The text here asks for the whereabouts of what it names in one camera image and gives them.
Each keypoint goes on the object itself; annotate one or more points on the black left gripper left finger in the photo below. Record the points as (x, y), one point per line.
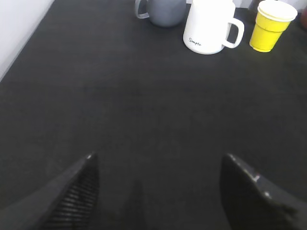
(65, 203)

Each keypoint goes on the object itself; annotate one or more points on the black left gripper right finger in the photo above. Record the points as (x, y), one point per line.
(252, 202)

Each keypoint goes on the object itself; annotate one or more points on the grey ceramic mug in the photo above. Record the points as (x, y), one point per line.
(163, 13)

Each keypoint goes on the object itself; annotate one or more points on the white mug with script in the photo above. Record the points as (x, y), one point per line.
(208, 25)

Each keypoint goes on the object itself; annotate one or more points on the yellow paper cup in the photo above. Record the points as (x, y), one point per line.
(273, 18)

